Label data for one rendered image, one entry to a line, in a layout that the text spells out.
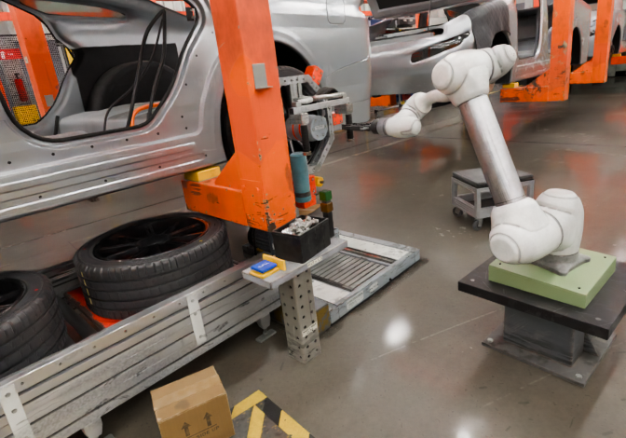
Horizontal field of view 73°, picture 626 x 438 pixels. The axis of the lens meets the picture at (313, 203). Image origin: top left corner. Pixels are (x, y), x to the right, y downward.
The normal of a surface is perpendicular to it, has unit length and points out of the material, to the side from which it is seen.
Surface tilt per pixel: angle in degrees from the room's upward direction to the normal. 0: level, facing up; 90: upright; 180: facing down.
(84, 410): 90
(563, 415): 0
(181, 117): 90
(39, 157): 91
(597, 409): 0
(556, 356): 90
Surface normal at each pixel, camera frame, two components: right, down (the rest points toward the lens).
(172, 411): -0.11, -0.95
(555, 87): -0.69, 0.29
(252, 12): 0.72, 0.13
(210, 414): 0.48, 0.22
